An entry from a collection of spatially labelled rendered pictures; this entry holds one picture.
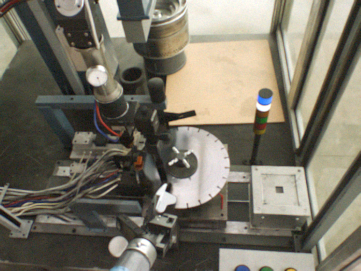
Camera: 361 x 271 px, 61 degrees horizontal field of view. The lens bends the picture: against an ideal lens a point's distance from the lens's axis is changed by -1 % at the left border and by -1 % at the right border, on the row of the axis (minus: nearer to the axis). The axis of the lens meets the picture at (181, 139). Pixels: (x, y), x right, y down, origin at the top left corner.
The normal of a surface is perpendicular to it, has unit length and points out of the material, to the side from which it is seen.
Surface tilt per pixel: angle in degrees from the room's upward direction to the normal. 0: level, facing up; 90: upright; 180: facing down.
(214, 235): 0
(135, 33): 90
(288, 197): 0
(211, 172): 0
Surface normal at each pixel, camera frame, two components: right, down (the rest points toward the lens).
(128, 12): -0.09, 0.81
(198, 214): -0.09, -0.59
